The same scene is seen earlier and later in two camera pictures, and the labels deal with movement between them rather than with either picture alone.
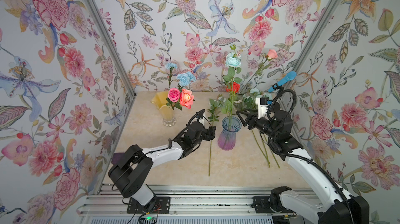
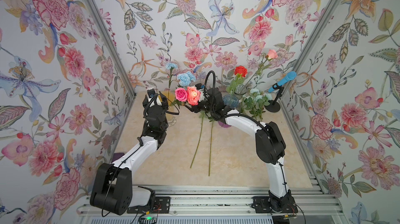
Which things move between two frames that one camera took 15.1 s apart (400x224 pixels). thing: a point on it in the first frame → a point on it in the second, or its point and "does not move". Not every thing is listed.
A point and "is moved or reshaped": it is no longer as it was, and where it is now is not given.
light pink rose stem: x=272 y=54 does not move
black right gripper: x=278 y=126 → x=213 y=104
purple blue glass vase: x=230 y=125 → x=230 y=100
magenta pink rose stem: x=173 y=99 is moved or reshaped
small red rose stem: x=216 y=106 is moved or reshaped
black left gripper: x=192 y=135 → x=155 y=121
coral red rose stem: x=187 y=98 → x=193 y=95
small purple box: x=116 y=158 does not move
